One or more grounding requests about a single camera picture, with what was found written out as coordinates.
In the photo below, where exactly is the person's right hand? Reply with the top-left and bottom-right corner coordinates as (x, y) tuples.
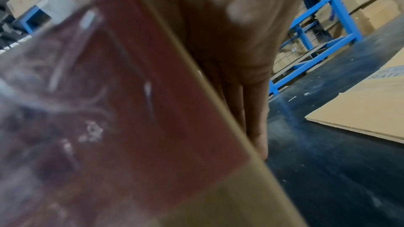
(126, 0), (312, 160)

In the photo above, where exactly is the pink-striped cardboard box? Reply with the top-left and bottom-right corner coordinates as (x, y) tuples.
(0, 0), (310, 227)

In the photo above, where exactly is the cardboard sheet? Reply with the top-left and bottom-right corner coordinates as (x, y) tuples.
(304, 48), (404, 145)

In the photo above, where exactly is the clear sealing tape strip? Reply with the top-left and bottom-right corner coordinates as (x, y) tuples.
(0, 0), (165, 227)

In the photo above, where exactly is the blue metal storage rack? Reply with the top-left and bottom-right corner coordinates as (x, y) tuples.
(268, 0), (364, 102)

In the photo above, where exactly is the stack of shelved brown boxes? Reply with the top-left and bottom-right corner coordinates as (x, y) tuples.
(315, 0), (404, 38)

